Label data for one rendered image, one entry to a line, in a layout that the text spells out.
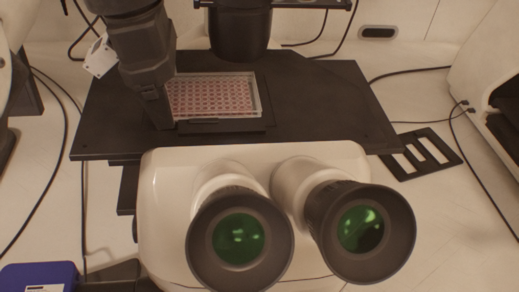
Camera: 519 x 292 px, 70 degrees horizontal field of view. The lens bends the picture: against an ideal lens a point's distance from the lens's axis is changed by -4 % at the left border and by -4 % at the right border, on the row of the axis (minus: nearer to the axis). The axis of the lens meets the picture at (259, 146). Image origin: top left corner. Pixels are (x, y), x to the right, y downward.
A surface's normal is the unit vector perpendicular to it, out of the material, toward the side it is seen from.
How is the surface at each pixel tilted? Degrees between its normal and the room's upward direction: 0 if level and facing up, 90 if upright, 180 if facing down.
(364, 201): 59
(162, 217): 52
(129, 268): 5
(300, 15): 90
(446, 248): 0
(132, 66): 12
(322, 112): 0
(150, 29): 85
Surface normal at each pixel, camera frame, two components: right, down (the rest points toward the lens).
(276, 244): -0.59, -0.01
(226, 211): 0.21, 0.23
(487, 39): -0.99, 0.04
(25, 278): 0.07, -0.71
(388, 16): 0.13, 0.70
